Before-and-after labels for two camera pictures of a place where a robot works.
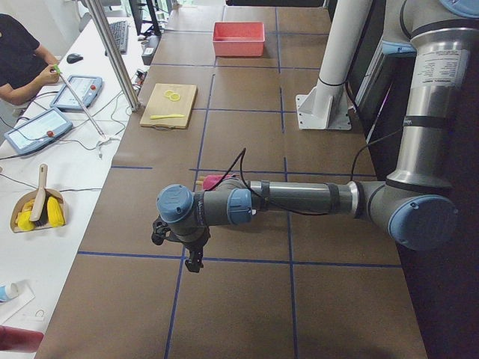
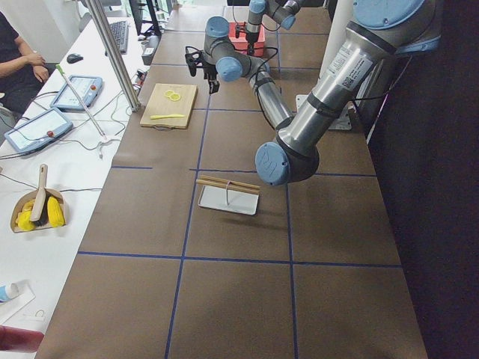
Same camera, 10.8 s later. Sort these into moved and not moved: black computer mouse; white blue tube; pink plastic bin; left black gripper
Moved: left black gripper
Not moved: white blue tube; black computer mouse; pink plastic bin
